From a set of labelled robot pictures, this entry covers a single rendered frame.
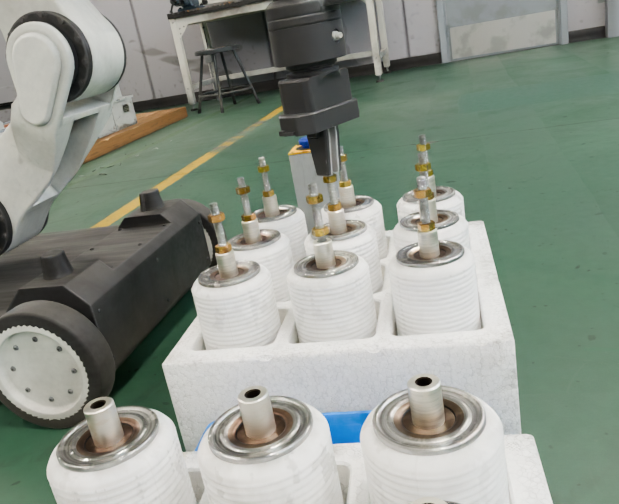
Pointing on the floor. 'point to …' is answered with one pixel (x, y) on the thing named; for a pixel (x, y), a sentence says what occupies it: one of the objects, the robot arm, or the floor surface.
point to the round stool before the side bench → (218, 76)
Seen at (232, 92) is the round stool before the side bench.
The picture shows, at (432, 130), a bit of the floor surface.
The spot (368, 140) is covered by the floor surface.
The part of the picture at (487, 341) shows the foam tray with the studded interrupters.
